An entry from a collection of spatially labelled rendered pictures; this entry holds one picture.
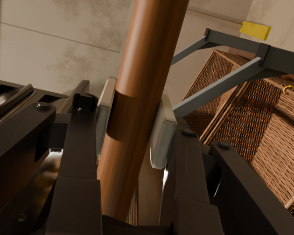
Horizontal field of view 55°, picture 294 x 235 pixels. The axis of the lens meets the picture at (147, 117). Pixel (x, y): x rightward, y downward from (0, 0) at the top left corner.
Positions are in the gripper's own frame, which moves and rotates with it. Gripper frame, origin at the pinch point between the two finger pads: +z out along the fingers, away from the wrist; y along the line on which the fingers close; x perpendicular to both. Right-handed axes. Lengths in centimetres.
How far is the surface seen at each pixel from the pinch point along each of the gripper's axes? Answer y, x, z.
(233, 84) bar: 20.4, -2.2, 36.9
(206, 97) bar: 16.1, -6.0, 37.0
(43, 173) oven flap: -19, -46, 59
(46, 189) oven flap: -17, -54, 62
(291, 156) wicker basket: 60, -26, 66
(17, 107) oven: -49, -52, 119
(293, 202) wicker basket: 41, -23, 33
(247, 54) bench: 61, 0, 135
